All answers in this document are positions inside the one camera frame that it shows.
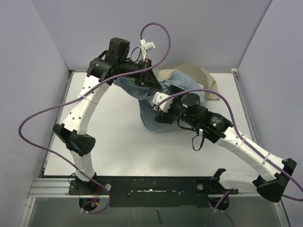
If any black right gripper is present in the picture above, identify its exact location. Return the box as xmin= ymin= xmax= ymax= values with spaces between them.
xmin=155 ymin=85 xmax=197 ymax=128

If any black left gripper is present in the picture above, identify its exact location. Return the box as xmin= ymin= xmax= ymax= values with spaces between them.
xmin=117 ymin=58 xmax=162 ymax=90

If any blue-grey pillowcase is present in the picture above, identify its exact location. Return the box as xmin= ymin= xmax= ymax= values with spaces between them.
xmin=114 ymin=63 xmax=218 ymax=131

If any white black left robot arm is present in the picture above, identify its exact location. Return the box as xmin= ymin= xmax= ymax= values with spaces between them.
xmin=53 ymin=37 xmax=162 ymax=194

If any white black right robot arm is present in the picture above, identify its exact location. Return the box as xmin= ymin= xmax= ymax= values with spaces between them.
xmin=152 ymin=86 xmax=297 ymax=202

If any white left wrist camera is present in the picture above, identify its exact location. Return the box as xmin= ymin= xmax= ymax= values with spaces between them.
xmin=139 ymin=39 xmax=155 ymax=61

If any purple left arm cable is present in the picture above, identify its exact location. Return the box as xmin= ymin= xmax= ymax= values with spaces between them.
xmin=18 ymin=22 xmax=171 ymax=215

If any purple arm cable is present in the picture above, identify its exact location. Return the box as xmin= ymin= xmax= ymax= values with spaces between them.
xmin=18 ymin=22 xmax=171 ymax=215
xmin=153 ymin=89 xmax=303 ymax=227

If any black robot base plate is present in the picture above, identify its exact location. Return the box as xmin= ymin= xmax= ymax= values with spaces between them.
xmin=68 ymin=176 xmax=227 ymax=213

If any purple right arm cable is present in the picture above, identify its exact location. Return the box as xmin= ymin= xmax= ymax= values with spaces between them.
xmin=153 ymin=89 xmax=303 ymax=227

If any aluminium frame rail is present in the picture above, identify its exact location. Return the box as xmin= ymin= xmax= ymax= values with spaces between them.
xmin=18 ymin=68 xmax=291 ymax=227

